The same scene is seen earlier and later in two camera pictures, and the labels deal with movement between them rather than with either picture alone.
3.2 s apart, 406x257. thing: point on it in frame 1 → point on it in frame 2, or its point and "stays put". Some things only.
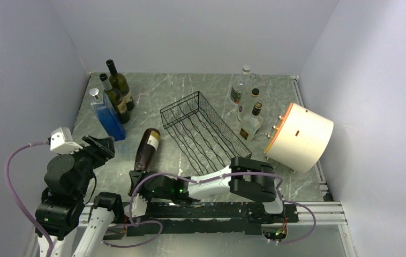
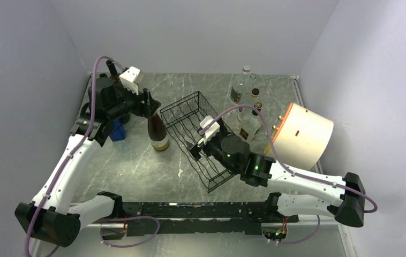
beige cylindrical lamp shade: [300, 138] stays put
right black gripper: [136, 176] → [195, 151]
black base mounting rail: [173, 218] stays put
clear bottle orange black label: [250, 125] stays put
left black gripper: [101, 149] → [144, 109]
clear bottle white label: [245, 107] stays put
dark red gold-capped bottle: [147, 149] → [158, 133]
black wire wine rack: [200, 135] stays put
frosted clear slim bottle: [241, 87] stays put
